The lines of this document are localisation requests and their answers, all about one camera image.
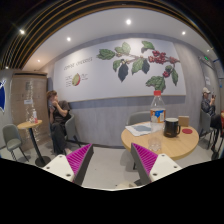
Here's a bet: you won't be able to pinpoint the clear red-capped drink bottle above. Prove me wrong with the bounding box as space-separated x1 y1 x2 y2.
147 90 167 153

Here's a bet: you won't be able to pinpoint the round ceiling lights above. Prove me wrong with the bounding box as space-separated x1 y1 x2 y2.
18 18 188 64

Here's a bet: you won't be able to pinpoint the small brown cardboard box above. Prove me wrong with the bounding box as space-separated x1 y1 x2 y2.
177 115 190 128

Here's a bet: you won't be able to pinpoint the white paper sheet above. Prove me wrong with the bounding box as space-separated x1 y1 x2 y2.
124 122 153 138

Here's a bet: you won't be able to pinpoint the coffee plant wall mural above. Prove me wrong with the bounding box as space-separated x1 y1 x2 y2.
53 37 187 103

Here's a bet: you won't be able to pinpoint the black mug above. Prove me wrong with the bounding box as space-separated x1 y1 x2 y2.
163 117 182 139

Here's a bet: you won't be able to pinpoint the small round wooden table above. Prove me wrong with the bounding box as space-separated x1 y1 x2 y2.
16 119 52 168

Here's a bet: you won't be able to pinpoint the small clear bottle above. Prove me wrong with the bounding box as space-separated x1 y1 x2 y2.
31 108 38 124

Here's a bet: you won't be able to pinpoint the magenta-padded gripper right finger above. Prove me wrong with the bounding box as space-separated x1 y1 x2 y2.
129 142 184 186

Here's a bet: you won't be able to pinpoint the person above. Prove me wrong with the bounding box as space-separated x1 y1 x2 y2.
45 89 73 156
200 87 223 131

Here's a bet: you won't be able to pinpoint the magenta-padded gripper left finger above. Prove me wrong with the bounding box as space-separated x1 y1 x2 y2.
41 143 95 187

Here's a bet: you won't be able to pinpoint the grey chair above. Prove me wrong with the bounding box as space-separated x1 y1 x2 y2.
64 113 83 149
126 110 152 127
2 123 30 163
199 109 214 141

